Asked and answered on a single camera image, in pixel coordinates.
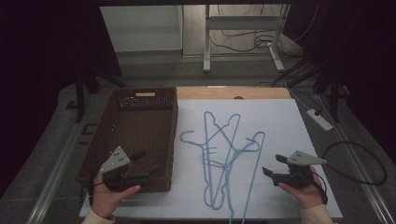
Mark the white panel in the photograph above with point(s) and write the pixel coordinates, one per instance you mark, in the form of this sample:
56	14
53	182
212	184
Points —
140	28

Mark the grey metal floor rail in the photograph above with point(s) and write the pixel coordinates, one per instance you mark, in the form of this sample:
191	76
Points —
370	189
56	174

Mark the person's right hand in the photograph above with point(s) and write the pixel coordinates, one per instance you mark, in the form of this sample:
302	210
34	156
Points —
309	194

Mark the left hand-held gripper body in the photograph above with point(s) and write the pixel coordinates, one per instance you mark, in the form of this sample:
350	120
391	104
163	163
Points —
116	160

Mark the dark round desk grommet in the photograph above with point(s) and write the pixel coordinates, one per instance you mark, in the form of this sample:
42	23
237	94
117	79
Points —
238	97

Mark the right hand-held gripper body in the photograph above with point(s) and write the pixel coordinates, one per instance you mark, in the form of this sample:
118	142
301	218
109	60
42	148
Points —
299	175

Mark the white metal desk frame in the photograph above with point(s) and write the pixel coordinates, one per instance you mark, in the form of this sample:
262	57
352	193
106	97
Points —
243	22

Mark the black plug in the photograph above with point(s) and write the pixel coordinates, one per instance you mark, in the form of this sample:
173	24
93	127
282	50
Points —
318	112

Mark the brown wicker basket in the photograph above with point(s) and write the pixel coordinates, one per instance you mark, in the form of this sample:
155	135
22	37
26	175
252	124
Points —
137	130

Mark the white table mat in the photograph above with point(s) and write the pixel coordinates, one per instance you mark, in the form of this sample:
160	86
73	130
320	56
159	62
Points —
274	124

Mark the white power strip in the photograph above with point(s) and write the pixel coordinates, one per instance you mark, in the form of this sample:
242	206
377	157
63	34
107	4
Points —
320	121

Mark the black metal stand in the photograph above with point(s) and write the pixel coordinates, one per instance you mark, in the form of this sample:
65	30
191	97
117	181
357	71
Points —
334	99
80	93

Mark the person's left hand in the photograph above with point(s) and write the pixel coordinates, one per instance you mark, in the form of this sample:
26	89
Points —
107	200

